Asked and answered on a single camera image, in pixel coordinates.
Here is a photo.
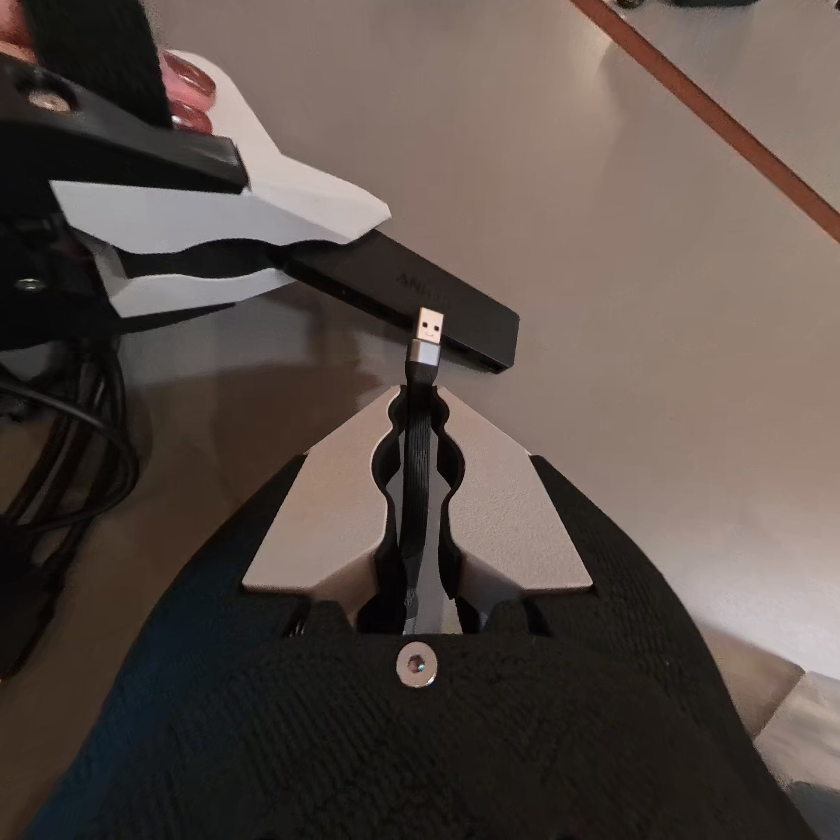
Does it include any black cable silver plug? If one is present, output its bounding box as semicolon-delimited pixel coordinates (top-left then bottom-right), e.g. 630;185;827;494
395;306;447;634

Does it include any person's left hand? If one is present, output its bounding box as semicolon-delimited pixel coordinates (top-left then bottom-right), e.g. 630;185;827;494
159;49;219;137

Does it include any black USB cable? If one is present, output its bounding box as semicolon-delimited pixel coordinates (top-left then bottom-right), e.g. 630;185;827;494
0;331;142;664

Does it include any black usb hub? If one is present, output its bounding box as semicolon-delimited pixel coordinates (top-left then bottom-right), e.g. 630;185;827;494
272;231;521;377

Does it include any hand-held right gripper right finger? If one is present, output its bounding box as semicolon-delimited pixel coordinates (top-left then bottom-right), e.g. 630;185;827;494
430;385;596;631

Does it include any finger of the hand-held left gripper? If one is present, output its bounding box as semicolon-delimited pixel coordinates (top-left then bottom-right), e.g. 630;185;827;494
92;243;299;322
49;51;392;255

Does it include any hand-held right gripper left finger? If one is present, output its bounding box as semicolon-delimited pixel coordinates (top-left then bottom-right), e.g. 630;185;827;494
241;385;406;621

